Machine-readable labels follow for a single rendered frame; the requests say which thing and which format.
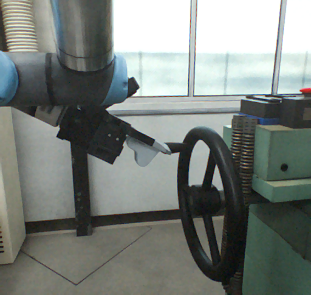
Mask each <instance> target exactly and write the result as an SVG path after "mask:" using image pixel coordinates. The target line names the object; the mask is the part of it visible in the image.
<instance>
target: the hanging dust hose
mask: <svg viewBox="0 0 311 295"><path fill-rule="evenodd" d="M0 3H1V4H2V5H1V7H2V9H1V10H2V11H3V12H2V15H3V21H4V22H5V23H4V24H3V25H5V27H4V29H6V30H5V31H4V32H6V34H5V35H6V36H7V37H6V39H7V40H8V41H7V43H9V44H8V46H9V47H8V49H9V52H39V51H37V50H38V49H39V48H38V47H37V46H38V44H37V42H38V41H36V40H37V38H36V36H37V34H36V31H35V29H36V27H35V26H36V25H35V24H34V22H35V20H34V19H35V17H33V16H34V14H33V12H34V10H32V9H33V8H34V7H32V5H33V4H32V0H1V2H0Z"/></svg>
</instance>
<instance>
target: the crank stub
mask: <svg viewBox="0 0 311 295"><path fill-rule="evenodd" d="M164 144H166V145H167V146H168V148H169V149H170V150H171V154H174V153H181V152H184V151H187V150H188V144H187V143H180V142H164Z"/></svg>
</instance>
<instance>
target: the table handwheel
mask: <svg viewBox="0 0 311 295"><path fill-rule="evenodd" d="M199 140H202V141H203V142H204V143H205V144H206V145H207V146H208V147H209V149H210V153H209V157H208V163H207V166H206V170H205V174H204V177H203V182H202V184H193V185H192V186H191V187H190V186H189V185H188V174H189V166H190V158H191V156H192V153H193V149H194V146H195V145H196V143H197V142H198V141H199ZM182 143H187V144H188V150H187V151H184V152H181V153H179V160H178V167H177V193H178V201H179V210H180V218H181V222H182V227H183V232H184V235H185V239H186V240H187V243H188V247H189V249H190V252H191V255H192V257H193V259H194V261H195V263H196V265H197V266H198V267H199V269H200V270H201V271H202V272H203V274H204V275H205V276H207V277H208V278H209V279H211V280H212V281H215V282H225V281H227V280H229V279H231V278H232V276H233V275H234V274H235V272H236V271H237V270H238V269H239V267H240V265H241V261H242V258H243V254H244V249H245V241H246V230H247V221H246V209H245V204H244V195H243V191H242V185H241V179H240V176H239V172H238V169H237V167H236V163H235V162H234V159H233V157H232V155H231V153H230V150H229V148H228V146H227V144H226V143H225V141H224V140H223V139H222V138H221V137H220V136H219V135H218V133H217V132H216V131H215V130H213V129H212V128H210V127H206V126H203V125H201V126H196V127H194V128H192V129H190V130H189V132H188V133H187V134H186V136H185V138H184V140H183V142H182ZM216 164H217V168H218V171H219V174H220V177H221V180H222V185H223V189H217V188H216V187H215V186H214V185H213V184H212V181H213V176H214V170H215V168H216ZM250 194H251V197H250V203H249V204H261V203H271V201H269V200H267V199H266V198H264V197H263V196H262V195H261V194H260V193H258V192H256V191H255V190H253V189H251V193H250ZM221 207H226V213H227V236H226V242H225V249H224V254H223V257H222V259H221V257H220V252H219V247H218V244H217V239H216V234H215V232H214V226H213V219H212V215H215V214H216V213H217V212H218V211H219V209H220V208H221ZM192 213H193V214H194V215H195V217H200V216H202V219H203V222H204V225H205V230H206V233H207V238H208V244H209V248H210V255H211V260H210V259H209V258H208V256H207V254H206V253H205V251H204V249H203V247H202V245H201V242H200V241H199V238H198V236H197V232H196V228H195V225H194V221H193V215H192Z"/></svg>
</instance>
